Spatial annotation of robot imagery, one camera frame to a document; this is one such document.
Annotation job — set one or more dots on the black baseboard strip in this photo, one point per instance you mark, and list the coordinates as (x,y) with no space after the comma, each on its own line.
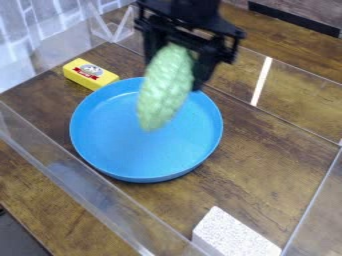
(296,19)

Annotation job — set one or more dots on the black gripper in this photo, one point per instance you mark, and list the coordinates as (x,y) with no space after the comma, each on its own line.
(193,24)

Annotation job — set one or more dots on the yellow rectangular box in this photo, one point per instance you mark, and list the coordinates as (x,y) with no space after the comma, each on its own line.
(89,75)

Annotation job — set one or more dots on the blue round tray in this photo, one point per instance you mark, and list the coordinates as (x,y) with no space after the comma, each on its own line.
(111,142)

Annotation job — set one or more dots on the clear acrylic enclosure wall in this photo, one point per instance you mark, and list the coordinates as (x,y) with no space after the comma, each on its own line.
(274,174)

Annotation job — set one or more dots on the green bitter gourd toy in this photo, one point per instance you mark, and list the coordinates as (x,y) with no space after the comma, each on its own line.
(166,86)

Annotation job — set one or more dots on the white speckled foam block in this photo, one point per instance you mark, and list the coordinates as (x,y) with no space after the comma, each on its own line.
(221,235)

